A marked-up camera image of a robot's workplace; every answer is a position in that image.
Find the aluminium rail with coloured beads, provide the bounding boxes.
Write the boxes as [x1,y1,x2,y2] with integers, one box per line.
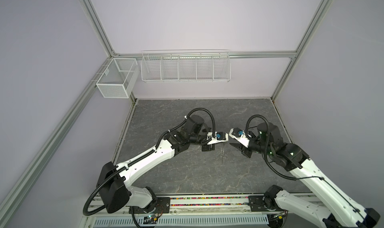
[83,193,336,217]

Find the white wire shelf basket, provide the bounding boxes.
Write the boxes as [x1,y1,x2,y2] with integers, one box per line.
[141,49,232,82]

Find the white slotted cable duct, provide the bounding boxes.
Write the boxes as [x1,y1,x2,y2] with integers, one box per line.
[89,214,269,228]

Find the large toothed metal keyring disc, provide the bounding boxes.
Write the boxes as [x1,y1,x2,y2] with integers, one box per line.
[221,144,225,165]

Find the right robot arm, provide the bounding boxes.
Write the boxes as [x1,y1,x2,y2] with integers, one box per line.
[229,115,381,228]

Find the small circuit board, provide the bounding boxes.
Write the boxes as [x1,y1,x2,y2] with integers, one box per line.
[143,216,158,225]

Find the white mesh box basket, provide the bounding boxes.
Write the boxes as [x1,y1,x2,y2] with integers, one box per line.
[96,58,140,98]

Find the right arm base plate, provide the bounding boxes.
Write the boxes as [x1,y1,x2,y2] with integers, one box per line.
[248,195,284,212]

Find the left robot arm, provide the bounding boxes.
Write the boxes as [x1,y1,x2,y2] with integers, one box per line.
[83,107,217,216]

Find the aluminium frame profiles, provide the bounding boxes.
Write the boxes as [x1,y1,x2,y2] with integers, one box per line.
[1,0,334,228]

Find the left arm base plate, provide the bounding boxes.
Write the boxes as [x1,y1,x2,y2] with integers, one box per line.
[129,197,171,215]

